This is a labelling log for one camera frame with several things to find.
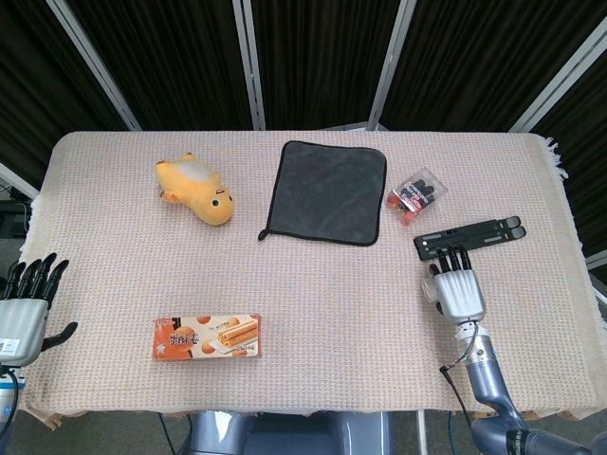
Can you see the orange egg roll box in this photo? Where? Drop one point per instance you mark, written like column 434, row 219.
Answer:
column 207, row 337

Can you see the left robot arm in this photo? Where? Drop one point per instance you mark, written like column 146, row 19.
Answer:
column 7, row 398

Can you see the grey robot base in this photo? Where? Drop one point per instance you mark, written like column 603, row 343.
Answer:
column 291, row 433

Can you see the orange plush toy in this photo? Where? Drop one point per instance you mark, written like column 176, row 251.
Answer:
column 196, row 187

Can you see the clear pack of black items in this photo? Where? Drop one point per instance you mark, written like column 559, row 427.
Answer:
column 417, row 195

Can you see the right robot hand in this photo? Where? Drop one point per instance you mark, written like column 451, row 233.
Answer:
column 457, row 294

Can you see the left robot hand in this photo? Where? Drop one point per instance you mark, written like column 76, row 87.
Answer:
column 21, row 317

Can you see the black folding stand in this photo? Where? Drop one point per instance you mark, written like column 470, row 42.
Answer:
column 488, row 232

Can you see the white frame post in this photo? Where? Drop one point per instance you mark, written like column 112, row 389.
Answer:
column 391, row 64
column 92, row 64
column 249, row 64
column 557, row 76

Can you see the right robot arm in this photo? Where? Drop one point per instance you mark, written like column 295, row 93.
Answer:
column 498, row 393

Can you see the beige woven tablecloth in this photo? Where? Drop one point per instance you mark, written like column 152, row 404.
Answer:
column 294, row 284

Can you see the black curtain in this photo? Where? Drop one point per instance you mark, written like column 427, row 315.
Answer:
column 313, row 61

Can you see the grey microfibre cloth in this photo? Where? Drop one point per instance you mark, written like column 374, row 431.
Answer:
column 327, row 194

